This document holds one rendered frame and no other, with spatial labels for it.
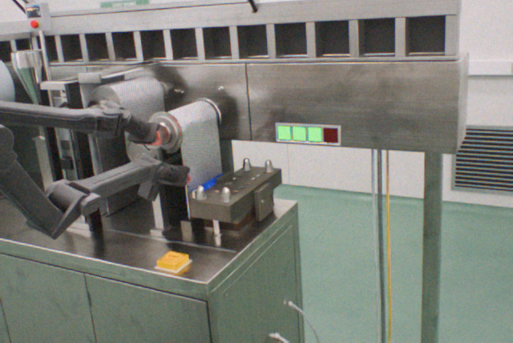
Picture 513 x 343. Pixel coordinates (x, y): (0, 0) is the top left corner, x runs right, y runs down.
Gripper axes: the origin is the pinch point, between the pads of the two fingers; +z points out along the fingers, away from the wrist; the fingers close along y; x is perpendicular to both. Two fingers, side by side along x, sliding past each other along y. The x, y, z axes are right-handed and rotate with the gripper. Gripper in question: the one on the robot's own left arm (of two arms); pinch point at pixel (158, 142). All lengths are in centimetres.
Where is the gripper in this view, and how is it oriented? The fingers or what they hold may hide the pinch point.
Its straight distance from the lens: 178.8
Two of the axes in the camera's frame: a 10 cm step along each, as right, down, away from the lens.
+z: 3.9, 3.7, 8.4
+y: 8.9, 0.6, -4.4
